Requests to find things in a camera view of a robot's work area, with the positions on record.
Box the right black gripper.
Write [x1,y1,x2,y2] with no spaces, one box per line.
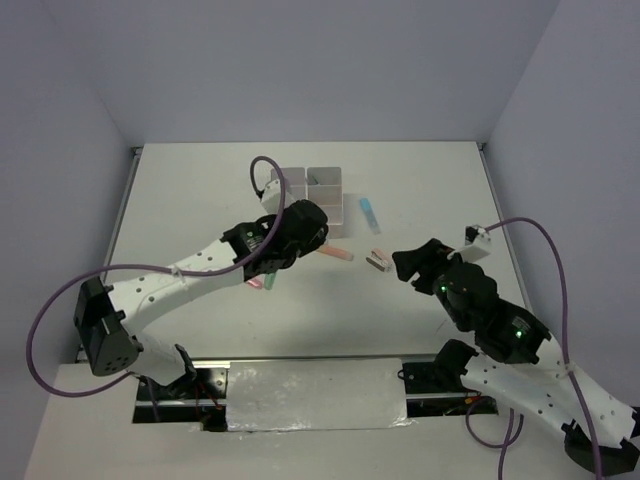
[389,236,468,330]

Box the orange pink highlighter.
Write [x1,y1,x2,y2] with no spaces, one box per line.
[318,245,354,261]

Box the pink stapler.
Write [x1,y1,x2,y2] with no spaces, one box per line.
[366,248,393,272]

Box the green highlighter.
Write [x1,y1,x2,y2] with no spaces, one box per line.
[263,272,276,290]

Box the blue highlighter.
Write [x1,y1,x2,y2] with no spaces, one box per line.
[359,197,381,235]

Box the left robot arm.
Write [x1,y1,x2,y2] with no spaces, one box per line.
[74,200,329,399]

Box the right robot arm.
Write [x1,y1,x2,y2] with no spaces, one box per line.
[392,233,639,476]

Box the right white organizer tray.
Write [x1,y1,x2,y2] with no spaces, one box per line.
[306,167,344,239]

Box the silver foil cover plate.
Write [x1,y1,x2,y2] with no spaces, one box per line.
[226,358,411,432]

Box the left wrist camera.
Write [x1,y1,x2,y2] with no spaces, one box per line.
[258,179,295,215]

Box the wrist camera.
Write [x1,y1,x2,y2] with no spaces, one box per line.
[258,179,295,215]
[447,225,492,263]

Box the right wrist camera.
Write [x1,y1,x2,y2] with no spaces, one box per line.
[447,225,492,263]

